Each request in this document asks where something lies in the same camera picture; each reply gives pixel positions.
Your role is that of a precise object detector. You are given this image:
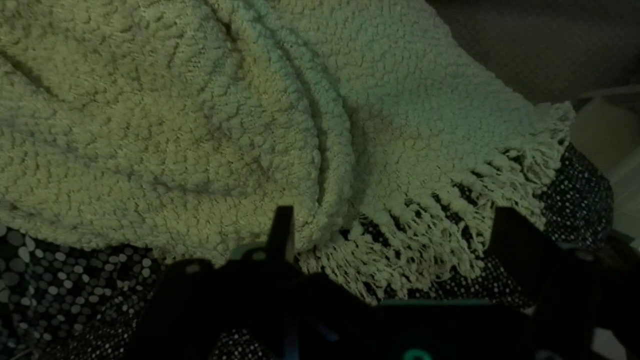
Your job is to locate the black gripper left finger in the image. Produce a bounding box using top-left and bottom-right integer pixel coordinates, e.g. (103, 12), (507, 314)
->
(263, 203), (298, 263)

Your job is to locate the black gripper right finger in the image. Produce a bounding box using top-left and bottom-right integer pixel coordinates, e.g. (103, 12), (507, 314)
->
(492, 206), (559, 310)

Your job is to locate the white fleece blanket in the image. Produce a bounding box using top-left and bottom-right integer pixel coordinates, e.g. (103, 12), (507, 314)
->
(0, 0), (579, 305)

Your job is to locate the black grey dotted bedspread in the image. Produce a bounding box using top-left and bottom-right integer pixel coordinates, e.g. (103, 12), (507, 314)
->
(0, 142), (615, 360)

